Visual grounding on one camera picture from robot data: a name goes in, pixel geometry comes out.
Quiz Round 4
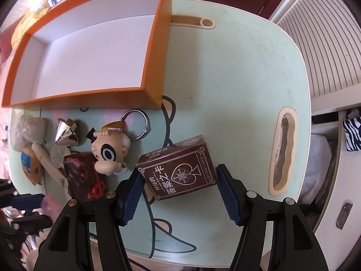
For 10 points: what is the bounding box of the orange cardboard box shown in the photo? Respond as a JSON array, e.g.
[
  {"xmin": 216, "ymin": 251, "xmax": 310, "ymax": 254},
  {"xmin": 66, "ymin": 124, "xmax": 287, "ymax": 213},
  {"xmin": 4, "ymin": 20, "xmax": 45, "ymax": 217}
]
[{"xmin": 1, "ymin": 0, "xmax": 173, "ymax": 110}]

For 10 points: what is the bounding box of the red dollar sign charm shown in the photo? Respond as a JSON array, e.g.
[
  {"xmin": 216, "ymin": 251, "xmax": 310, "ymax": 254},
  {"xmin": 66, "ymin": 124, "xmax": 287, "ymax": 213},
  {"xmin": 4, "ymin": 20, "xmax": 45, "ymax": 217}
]
[{"xmin": 88, "ymin": 178, "xmax": 108, "ymax": 200}]

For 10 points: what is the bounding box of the metal drawer handle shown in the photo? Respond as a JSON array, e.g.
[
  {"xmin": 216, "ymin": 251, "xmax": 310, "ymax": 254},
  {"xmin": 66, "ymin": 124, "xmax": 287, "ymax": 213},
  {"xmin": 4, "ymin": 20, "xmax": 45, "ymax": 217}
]
[{"xmin": 336, "ymin": 202, "xmax": 355, "ymax": 230}]

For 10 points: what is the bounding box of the beige wooden jointed figure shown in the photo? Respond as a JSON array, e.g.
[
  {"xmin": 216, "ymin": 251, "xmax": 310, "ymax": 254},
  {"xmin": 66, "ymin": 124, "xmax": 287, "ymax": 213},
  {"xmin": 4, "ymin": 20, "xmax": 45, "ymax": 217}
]
[{"xmin": 31, "ymin": 143, "xmax": 71, "ymax": 201}]

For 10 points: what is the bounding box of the cartoon figure keychain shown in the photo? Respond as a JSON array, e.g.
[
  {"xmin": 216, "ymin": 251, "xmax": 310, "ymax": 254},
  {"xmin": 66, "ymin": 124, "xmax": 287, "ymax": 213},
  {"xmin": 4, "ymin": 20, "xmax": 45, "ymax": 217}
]
[{"xmin": 90, "ymin": 110, "xmax": 150, "ymax": 177}]

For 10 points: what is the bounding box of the brown playing card box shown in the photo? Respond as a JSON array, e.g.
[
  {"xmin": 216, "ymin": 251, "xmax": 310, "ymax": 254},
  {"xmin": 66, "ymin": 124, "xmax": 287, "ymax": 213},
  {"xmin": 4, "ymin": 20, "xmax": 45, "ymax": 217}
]
[{"xmin": 136, "ymin": 134, "xmax": 220, "ymax": 201}]

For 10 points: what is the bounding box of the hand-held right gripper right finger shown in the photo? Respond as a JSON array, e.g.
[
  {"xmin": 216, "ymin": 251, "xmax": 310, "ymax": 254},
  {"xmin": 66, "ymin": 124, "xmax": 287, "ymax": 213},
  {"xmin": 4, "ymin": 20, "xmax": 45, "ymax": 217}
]
[{"xmin": 216, "ymin": 164, "xmax": 329, "ymax": 271}]

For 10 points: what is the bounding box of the small clear quartz stone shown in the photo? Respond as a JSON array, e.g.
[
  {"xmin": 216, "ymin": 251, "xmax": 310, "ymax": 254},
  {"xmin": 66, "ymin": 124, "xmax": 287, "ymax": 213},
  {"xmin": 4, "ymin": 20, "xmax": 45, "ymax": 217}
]
[{"xmin": 50, "ymin": 145, "xmax": 69, "ymax": 167}]

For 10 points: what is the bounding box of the white drawer front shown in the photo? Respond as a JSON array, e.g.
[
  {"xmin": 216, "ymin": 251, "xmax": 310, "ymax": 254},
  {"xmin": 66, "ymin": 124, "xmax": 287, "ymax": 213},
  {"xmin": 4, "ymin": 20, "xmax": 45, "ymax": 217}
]
[{"xmin": 310, "ymin": 124, "xmax": 361, "ymax": 271}]

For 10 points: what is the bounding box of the large clear quartz stone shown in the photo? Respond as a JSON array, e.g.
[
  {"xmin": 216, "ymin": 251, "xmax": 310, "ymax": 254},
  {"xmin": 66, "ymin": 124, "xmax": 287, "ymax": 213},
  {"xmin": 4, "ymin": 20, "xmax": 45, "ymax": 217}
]
[{"xmin": 11, "ymin": 117, "xmax": 47, "ymax": 151}]

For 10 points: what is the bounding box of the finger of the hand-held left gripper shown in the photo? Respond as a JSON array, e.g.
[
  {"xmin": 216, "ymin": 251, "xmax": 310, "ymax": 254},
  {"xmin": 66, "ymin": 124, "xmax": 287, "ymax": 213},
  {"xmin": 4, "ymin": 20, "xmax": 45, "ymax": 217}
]
[
  {"xmin": 11, "ymin": 215, "xmax": 53, "ymax": 230},
  {"xmin": 10, "ymin": 193, "xmax": 46, "ymax": 211}
]

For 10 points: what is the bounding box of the pink crystal stone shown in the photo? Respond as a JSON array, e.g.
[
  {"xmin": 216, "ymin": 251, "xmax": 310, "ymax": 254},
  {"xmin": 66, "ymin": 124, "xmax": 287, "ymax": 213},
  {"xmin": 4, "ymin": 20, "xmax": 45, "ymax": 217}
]
[{"xmin": 41, "ymin": 195, "xmax": 62, "ymax": 218}]

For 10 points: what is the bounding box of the silver cone spinning top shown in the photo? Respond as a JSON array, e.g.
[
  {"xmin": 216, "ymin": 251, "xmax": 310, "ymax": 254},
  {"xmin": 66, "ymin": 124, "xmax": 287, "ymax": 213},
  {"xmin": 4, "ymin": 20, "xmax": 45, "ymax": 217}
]
[{"xmin": 53, "ymin": 118, "xmax": 81, "ymax": 147}]

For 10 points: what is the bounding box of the mint green cartoon print desktop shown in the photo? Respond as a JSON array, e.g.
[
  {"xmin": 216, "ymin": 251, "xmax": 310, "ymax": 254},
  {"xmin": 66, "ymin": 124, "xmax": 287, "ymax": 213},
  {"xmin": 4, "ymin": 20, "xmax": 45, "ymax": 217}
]
[{"xmin": 7, "ymin": 0, "xmax": 313, "ymax": 271}]

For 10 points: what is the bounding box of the white slatted cabinet door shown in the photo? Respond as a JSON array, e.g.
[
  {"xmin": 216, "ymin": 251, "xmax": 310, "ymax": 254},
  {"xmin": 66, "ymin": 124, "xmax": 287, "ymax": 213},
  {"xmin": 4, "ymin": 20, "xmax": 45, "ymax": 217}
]
[{"xmin": 269, "ymin": 0, "xmax": 361, "ymax": 116}]

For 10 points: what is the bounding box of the cookie-shaped toy with blue patch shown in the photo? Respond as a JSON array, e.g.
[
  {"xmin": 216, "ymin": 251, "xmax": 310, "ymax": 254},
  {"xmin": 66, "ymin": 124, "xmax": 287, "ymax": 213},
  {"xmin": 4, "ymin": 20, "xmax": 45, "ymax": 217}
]
[{"xmin": 20, "ymin": 147, "xmax": 43, "ymax": 185}]

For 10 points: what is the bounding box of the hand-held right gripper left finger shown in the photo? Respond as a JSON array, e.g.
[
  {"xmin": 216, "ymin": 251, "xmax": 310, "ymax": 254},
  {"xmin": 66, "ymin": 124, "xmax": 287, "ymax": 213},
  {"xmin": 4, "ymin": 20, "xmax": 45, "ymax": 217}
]
[{"xmin": 33, "ymin": 171, "xmax": 146, "ymax": 271}]

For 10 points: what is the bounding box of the dark red wrapped packet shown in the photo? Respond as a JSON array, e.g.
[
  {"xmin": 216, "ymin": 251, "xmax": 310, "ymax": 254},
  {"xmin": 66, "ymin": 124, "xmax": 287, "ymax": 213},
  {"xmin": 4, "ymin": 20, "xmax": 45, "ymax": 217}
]
[{"xmin": 62, "ymin": 153, "xmax": 100, "ymax": 203}]

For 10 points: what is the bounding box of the zebra print cloth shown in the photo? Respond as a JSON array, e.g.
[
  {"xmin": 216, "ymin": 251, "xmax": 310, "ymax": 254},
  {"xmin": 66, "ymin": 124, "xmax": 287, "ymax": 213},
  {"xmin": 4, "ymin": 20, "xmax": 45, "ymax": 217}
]
[{"xmin": 342, "ymin": 116, "xmax": 361, "ymax": 152}]

